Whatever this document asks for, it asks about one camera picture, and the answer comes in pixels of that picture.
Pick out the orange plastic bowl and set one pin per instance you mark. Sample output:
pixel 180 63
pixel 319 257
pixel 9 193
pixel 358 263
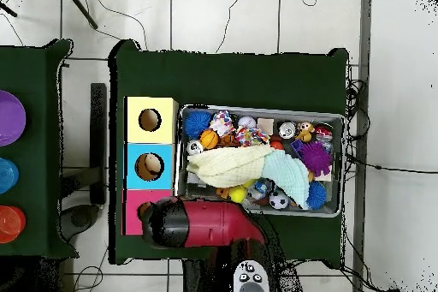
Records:
pixel 12 223

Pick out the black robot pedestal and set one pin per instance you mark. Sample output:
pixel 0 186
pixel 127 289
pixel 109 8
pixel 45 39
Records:
pixel 205 278

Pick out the plain wooden block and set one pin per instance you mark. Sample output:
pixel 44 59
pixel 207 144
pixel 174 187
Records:
pixel 265 126

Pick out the purple plastic bowl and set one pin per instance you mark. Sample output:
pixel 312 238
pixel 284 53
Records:
pixel 10 117

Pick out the blue fuzzy ball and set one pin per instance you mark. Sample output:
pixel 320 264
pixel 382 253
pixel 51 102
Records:
pixel 197 124
pixel 316 195

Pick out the dark tripod leg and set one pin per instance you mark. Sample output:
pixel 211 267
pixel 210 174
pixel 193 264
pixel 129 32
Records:
pixel 82 8
pixel 8 10

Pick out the mint green cloth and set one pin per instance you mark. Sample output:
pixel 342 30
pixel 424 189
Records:
pixel 287 172

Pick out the silver mesh bin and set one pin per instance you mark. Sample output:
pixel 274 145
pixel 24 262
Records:
pixel 332 207

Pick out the blue plastic bowl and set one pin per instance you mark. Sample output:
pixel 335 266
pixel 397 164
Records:
pixel 7 175

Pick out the orange toy basketball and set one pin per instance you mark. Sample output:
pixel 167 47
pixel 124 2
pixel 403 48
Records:
pixel 209 139

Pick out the crumpled polka-dot paper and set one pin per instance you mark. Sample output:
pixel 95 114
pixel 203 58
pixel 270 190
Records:
pixel 249 136
pixel 222 123

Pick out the wooden three-hole sorting box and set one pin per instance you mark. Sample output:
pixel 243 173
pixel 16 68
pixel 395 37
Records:
pixel 167 134

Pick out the purple spiky ball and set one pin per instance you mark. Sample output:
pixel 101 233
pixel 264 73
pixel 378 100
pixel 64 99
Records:
pixel 314 158

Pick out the dark green tablecloth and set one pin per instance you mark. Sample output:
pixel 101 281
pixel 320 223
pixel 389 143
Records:
pixel 239 79

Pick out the dark green side-table cloth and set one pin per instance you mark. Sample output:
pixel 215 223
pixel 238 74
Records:
pixel 44 168

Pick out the white toy baseball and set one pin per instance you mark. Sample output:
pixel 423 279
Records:
pixel 246 122

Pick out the cream cloth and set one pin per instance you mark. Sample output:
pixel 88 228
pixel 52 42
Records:
pixel 229 165

